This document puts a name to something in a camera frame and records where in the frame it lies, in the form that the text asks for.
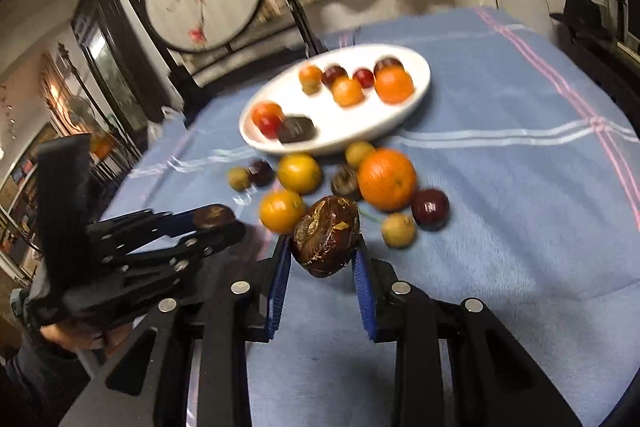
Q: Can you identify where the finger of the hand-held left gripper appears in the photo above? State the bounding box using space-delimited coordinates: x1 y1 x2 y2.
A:
87 207 197 254
100 223 247 283

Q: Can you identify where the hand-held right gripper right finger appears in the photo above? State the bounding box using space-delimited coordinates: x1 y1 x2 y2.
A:
350 239 583 427

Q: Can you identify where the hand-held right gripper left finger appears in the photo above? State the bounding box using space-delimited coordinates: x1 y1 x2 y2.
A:
60 234 296 427

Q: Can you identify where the wrinkled dark passion fruit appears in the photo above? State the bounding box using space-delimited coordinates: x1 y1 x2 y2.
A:
276 116 317 144
194 204 236 229
292 195 361 279
331 163 363 202

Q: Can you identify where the white oval plate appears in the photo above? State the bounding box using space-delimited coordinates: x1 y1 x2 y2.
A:
238 43 432 156

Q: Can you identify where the red plum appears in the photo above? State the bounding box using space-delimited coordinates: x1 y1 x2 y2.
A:
321 64 349 88

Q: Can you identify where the large orange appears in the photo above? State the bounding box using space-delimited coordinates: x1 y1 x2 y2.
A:
357 148 418 212
374 68 415 104

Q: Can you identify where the dark purple plum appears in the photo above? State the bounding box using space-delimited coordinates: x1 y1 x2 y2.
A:
373 57 405 75
411 188 450 230

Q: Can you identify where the person's left forearm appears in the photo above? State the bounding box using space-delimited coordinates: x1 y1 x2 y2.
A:
0 342 96 427

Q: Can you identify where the person's left hand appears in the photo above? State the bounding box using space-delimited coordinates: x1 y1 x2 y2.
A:
39 319 133 353

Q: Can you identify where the wooden bookshelf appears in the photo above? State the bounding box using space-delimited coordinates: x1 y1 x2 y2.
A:
0 157 46 288

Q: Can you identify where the yellow longan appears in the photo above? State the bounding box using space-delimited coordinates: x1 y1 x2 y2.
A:
345 141 376 169
227 167 251 192
381 213 417 249

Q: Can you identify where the yellow-orange citrus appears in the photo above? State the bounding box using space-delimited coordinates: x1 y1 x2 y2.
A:
259 189 306 233
277 153 322 194

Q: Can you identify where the small dark plum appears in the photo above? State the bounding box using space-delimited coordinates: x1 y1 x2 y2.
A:
247 159 275 188

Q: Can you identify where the blue plaid tablecloth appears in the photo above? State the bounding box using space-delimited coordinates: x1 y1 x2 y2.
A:
100 7 640 427

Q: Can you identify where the dark wooden cabinet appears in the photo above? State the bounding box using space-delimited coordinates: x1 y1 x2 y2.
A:
70 0 171 142

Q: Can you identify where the black metal rack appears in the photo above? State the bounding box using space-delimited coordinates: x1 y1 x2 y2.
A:
587 0 640 108

